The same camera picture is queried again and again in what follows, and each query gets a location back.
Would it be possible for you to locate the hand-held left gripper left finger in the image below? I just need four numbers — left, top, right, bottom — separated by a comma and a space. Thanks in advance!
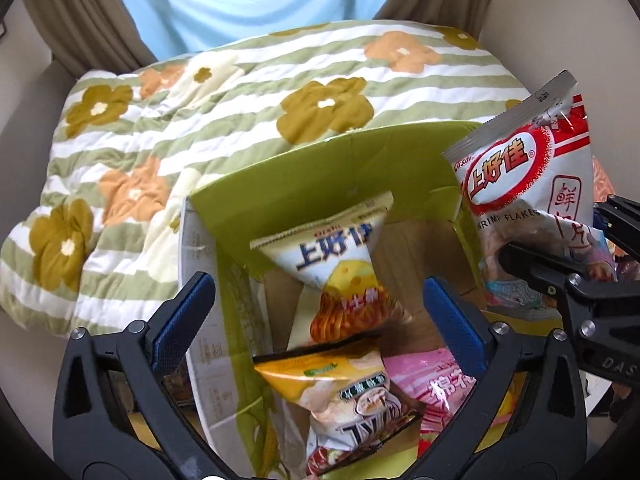
52, 271, 237, 480

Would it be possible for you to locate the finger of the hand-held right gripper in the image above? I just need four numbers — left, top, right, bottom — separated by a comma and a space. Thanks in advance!
592, 195, 640, 267
498, 241, 640, 326

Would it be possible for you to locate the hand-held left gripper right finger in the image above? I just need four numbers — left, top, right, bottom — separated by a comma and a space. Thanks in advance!
400, 276, 589, 480

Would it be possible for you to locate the red white shrimp chip bag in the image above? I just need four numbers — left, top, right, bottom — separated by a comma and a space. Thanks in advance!
442, 70, 619, 313

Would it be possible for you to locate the white blue cheese snack bag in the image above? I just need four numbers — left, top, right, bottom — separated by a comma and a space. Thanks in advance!
249, 191, 414, 346

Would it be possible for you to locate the green cardboard box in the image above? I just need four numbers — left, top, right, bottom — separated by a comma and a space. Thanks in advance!
177, 120, 566, 480

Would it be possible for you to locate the pink marshmallow bag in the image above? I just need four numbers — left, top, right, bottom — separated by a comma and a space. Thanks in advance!
382, 345, 503, 461

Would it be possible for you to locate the yellow potato chip bag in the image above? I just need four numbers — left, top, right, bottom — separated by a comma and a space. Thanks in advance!
252, 335, 422, 479

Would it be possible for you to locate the green striped floral quilt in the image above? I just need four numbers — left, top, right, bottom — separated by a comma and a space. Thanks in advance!
0, 20, 534, 339

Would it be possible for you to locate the light blue sheer curtain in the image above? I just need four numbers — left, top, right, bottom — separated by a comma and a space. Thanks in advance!
107, 0, 404, 61

